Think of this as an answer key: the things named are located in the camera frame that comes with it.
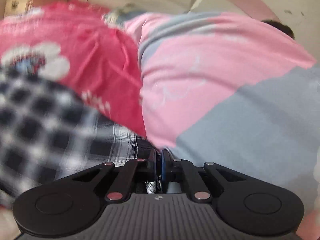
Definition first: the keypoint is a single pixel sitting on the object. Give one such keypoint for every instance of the black white plaid shirt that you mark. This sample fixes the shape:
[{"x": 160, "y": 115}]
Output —
[{"x": 48, "y": 133}]

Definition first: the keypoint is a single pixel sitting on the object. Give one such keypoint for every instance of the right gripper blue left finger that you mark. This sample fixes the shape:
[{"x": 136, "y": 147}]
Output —
[{"x": 152, "y": 165}]

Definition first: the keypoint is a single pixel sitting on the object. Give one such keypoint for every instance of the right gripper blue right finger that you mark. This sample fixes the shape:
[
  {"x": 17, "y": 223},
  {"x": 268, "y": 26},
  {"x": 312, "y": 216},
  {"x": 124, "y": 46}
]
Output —
[{"x": 167, "y": 166}]

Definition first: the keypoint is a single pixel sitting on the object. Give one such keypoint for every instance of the blue checkered pillow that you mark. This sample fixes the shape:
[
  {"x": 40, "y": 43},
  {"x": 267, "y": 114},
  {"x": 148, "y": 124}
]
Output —
[{"x": 117, "y": 17}]

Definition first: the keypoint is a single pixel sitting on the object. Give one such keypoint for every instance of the pink grey floral duvet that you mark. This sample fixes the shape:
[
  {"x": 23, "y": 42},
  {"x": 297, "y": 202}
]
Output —
[{"x": 227, "y": 88}]

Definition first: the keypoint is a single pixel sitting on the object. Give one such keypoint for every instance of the person with black hair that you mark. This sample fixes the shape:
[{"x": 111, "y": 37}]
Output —
[{"x": 284, "y": 28}]

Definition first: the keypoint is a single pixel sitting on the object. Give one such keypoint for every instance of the cream bedside nightstand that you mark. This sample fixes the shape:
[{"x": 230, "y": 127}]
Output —
[{"x": 15, "y": 7}]

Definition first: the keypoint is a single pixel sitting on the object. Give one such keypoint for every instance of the red floral fleece blanket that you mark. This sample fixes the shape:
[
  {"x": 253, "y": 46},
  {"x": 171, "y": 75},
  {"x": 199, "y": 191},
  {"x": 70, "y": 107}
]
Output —
[{"x": 69, "y": 43}]

